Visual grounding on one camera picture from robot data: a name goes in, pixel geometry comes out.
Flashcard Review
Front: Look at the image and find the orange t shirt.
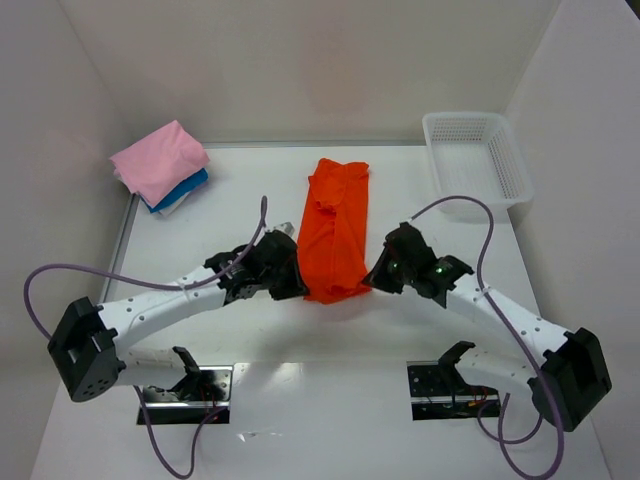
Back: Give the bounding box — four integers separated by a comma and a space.
297, 158, 371, 305

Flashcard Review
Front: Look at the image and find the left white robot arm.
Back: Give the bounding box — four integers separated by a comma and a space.
48, 230, 309, 403

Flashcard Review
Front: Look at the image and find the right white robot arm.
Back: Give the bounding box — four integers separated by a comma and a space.
363, 222, 612, 432

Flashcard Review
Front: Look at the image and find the blue folded t shirt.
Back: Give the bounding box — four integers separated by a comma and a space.
144, 168, 209, 216

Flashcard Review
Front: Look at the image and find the white folded t shirt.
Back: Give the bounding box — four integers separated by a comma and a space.
142, 179, 196, 217

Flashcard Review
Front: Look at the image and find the white plastic basket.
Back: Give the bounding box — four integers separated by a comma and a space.
422, 111, 534, 220

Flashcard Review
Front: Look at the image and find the pink folded t shirt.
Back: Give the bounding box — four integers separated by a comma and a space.
109, 120, 209, 207

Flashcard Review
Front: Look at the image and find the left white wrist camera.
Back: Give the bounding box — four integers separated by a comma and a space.
275, 222, 295, 238

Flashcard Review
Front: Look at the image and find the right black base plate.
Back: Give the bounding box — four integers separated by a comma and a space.
407, 361, 501, 421

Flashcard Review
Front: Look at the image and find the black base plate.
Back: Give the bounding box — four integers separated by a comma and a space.
142, 365, 234, 426
407, 361, 501, 421

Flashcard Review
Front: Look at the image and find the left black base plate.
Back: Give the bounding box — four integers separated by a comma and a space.
142, 365, 234, 426

